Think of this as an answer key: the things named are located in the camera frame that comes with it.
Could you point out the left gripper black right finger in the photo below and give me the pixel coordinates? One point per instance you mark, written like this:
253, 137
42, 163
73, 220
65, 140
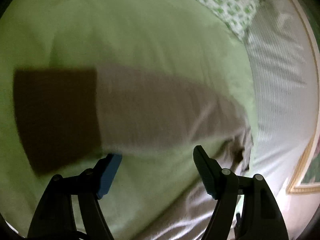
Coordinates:
248, 200

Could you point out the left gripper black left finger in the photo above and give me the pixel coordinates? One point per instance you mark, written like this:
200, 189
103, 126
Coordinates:
69, 207

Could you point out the beige knitted sweater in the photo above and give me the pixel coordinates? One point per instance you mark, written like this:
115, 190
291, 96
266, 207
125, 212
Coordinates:
69, 116

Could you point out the gold framed floral painting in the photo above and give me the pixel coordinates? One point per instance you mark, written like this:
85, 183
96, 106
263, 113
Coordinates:
305, 179

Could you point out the white striped long pillow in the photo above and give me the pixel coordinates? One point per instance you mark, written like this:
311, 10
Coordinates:
285, 84

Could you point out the light green bed sheet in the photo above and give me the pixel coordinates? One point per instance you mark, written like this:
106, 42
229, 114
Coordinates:
179, 38

